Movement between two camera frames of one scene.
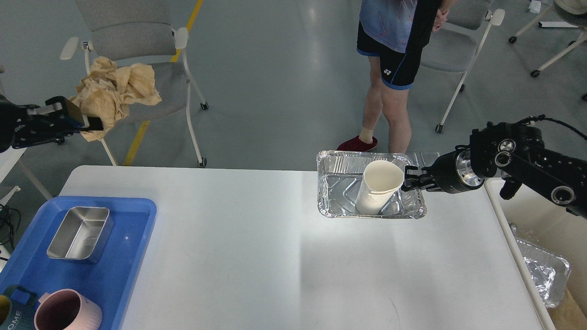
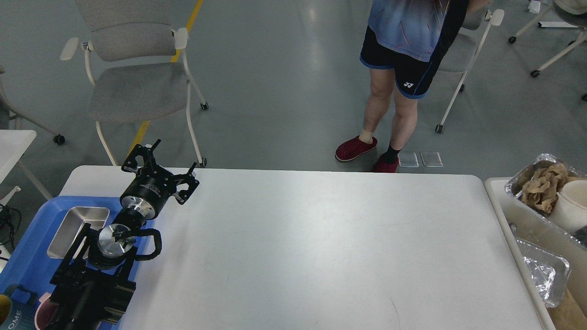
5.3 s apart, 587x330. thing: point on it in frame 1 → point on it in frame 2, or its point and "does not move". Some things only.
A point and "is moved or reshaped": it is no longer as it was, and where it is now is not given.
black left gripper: x=18 y=129 → x=149 y=191
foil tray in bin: x=549 y=272 does not move
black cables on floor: x=9 y=219 does not move
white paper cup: x=381 y=179 → x=570 y=214
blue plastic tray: x=110 y=282 does not move
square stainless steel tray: x=85 y=233 does not move
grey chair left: x=139 y=32 does not move
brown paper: x=108 y=90 is moved or reshaped
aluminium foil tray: x=339 y=174 → x=510 y=186
